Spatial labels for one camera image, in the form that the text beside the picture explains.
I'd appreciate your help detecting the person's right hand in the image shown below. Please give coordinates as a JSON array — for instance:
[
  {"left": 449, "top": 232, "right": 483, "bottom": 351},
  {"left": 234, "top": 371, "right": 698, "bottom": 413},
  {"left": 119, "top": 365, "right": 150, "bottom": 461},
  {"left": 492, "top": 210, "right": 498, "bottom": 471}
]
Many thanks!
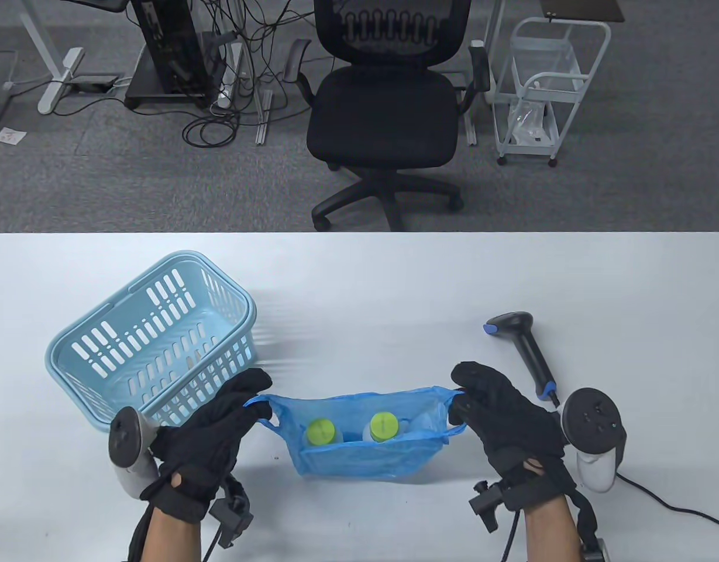
[{"left": 450, "top": 361, "right": 579, "bottom": 510}]

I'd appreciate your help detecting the person's left hand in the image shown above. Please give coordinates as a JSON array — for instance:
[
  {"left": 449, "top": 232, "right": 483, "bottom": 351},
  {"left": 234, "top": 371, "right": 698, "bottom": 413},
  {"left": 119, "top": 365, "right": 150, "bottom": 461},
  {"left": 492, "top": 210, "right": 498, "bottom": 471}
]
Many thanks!
[{"left": 140, "top": 368, "right": 273, "bottom": 522}]

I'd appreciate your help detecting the white coconut water bottle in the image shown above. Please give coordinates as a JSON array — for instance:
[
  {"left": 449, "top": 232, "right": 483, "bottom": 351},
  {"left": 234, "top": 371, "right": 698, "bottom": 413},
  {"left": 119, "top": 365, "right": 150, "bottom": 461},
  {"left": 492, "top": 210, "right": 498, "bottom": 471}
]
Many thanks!
[
  {"left": 361, "top": 411, "right": 415, "bottom": 444},
  {"left": 304, "top": 417, "right": 345, "bottom": 448}
]

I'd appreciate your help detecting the blue plastic bag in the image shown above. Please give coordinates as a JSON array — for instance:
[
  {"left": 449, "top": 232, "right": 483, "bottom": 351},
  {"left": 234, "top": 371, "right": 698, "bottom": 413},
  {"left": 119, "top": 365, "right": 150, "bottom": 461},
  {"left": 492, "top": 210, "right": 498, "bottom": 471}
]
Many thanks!
[{"left": 242, "top": 385, "right": 468, "bottom": 482}]

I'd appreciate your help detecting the person's left forearm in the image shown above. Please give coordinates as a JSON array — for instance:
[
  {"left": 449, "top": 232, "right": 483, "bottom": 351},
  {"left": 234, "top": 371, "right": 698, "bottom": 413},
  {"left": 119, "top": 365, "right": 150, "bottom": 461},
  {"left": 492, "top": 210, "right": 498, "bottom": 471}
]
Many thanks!
[{"left": 143, "top": 506, "right": 202, "bottom": 562}]

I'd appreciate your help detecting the person's right forearm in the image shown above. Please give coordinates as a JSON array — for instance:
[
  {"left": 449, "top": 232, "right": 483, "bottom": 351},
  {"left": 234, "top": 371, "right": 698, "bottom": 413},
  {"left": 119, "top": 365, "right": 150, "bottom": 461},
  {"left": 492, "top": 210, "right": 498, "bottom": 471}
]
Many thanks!
[{"left": 523, "top": 495, "right": 583, "bottom": 562}]

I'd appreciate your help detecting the black and white tracking controller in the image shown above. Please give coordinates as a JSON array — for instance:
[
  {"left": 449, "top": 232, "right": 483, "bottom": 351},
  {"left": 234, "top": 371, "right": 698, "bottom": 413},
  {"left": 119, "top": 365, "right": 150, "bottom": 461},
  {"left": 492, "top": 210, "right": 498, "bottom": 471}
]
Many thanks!
[
  {"left": 561, "top": 388, "right": 627, "bottom": 492},
  {"left": 108, "top": 406, "right": 161, "bottom": 499}
]

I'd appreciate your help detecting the light blue plastic basket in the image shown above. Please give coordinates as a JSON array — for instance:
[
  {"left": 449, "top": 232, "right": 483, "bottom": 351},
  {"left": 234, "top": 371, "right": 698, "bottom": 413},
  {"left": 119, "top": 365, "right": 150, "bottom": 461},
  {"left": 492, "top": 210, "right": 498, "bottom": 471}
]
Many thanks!
[{"left": 45, "top": 251, "right": 257, "bottom": 447}]

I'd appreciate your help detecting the clear plastic bag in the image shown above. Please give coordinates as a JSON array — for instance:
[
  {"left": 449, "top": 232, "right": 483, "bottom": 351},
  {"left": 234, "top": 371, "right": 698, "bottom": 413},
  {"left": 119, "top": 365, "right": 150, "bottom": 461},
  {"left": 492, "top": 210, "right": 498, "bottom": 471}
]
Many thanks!
[{"left": 507, "top": 100, "right": 558, "bottom": 146}]

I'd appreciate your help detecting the black mesh office chair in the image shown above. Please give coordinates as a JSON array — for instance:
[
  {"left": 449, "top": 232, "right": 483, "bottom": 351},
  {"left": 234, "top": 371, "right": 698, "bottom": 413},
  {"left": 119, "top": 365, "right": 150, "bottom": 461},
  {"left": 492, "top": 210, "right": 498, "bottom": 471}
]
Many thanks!
[{"left": 282, "top": 0, "right": 491, "bottom": 232}]

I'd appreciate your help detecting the white power strip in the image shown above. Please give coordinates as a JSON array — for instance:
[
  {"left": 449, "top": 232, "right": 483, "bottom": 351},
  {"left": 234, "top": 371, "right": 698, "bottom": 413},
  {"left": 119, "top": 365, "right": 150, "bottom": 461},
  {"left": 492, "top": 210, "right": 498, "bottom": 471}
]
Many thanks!
[{"left": 216, "top": 44, "right": 246, "bottom": 109}]

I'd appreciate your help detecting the white rolling cart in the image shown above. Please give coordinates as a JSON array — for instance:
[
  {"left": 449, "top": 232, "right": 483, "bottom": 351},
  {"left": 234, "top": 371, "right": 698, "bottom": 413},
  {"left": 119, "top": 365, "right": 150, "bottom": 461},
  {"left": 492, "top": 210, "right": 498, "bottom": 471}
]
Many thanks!
[{"left": 491, "top": 16, "right": 613, "bottom": 167}]

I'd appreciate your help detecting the black floor socket box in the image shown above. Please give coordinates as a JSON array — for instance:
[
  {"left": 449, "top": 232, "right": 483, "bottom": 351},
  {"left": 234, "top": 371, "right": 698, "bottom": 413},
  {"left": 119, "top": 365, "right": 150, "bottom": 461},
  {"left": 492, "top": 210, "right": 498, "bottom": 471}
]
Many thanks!
[{"left": 64, "top": 74, "right": 121, "bottom": 93}]

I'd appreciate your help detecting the white desk leg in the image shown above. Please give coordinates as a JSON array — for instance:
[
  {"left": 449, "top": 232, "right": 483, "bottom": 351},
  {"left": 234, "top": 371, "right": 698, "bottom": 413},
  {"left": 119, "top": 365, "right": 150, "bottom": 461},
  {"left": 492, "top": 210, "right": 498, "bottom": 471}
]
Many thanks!
[{"left": 20, "top": 0, "right": 85, "bottom": 115}]

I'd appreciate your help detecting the black computer tower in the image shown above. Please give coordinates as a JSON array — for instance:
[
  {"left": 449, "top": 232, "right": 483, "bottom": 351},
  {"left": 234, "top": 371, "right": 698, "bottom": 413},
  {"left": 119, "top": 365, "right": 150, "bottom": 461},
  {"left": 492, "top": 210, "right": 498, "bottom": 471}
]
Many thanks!
[{"left": 124, "top": 0, "right": 228, "bottom": 112}]

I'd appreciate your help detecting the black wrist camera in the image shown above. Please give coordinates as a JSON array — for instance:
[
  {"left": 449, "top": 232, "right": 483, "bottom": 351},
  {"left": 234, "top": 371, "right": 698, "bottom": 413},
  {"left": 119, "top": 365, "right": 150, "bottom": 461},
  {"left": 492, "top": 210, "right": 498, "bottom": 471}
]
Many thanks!
[
  {"left": 469, "top": 479, "right": 509, "bottom": 533},
  {"left": 209, "top": 474, "right": 254, "bottom": 549}
]

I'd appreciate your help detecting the tangle of black cables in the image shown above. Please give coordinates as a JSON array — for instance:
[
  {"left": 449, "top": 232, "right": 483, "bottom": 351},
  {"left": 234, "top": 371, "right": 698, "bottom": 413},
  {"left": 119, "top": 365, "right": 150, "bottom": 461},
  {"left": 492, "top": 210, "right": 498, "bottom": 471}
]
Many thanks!
[{"left": 181, "top": 0, "right": 313, "bottom": 147}]

